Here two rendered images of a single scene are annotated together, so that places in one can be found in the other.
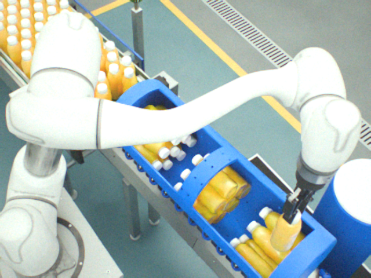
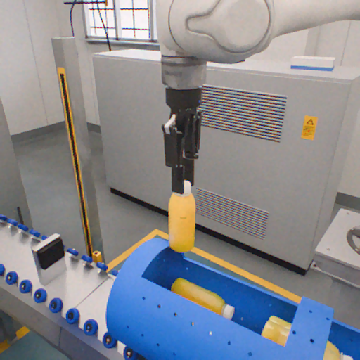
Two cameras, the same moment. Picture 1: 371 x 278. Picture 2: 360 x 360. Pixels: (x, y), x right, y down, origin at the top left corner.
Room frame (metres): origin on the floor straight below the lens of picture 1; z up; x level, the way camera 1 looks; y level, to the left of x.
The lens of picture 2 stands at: (1.25, -0.46, 1.78)
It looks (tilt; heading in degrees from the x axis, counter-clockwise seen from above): 27 degrees down; 167
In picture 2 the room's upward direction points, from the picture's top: straight up
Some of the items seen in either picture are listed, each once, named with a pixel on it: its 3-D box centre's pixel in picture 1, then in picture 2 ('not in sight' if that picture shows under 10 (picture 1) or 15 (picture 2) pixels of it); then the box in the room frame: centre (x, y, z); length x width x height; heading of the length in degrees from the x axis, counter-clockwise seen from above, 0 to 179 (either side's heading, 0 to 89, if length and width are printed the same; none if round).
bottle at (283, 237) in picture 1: (286, 229); (181, 218); (0.60, -0.30, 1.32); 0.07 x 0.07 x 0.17
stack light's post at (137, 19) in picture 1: (141, 88); not in sight; (1.76, 0.26, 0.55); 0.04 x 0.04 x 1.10; 45
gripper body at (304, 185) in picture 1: (309, 179); (183, 108); (0.60, -0.30, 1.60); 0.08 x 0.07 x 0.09; 135
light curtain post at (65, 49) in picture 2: not in sight; (92, 233); (-0.06, -0.57, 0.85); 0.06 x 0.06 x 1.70; 45
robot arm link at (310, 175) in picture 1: (317, 162); (183, 71); (0.60, -0.30, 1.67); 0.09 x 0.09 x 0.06
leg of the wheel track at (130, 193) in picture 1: (132, 210); not in sight; (1.14, 0.25, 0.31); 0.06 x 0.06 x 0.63; 45
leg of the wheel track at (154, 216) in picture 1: (153, 194); not in sight; (1.24, 0.15, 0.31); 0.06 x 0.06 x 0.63; 45
